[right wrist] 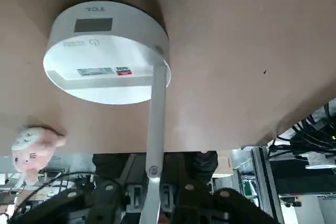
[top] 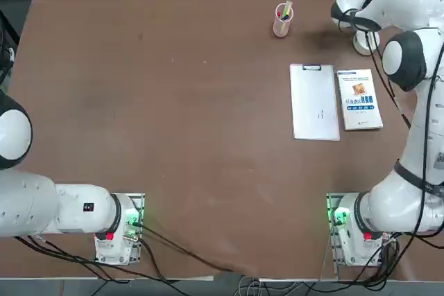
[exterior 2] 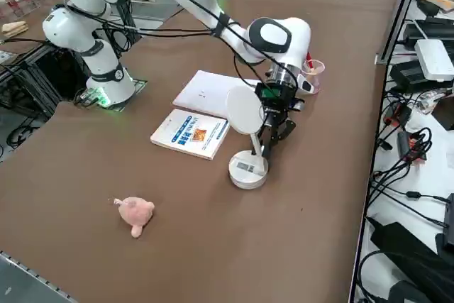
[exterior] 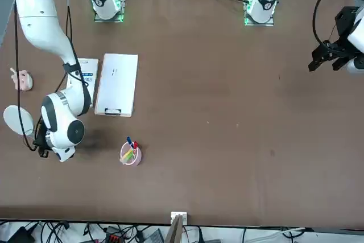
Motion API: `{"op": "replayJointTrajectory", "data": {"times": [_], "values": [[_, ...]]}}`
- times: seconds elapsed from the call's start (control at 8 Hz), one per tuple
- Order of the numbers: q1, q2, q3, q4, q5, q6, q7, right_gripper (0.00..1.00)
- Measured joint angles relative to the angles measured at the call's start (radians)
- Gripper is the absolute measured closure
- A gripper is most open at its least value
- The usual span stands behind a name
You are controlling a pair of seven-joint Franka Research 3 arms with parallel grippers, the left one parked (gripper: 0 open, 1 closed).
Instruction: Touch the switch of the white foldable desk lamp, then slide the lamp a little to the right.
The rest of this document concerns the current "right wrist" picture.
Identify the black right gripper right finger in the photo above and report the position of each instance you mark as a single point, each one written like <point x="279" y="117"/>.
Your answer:
<point x="199" y="203"/>

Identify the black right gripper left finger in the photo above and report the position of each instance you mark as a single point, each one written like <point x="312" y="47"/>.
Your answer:
<point x="105" y="203"/>

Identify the white foldable desk lamp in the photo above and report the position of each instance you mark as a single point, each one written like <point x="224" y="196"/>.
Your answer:
<point x="105" y="51"/>

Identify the pink plush toy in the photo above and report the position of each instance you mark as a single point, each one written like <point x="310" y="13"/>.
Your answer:
<point x="34" y="150"/>

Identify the aluminium frame post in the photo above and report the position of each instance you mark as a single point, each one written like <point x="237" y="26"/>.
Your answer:
<point x="265" y="176"/>

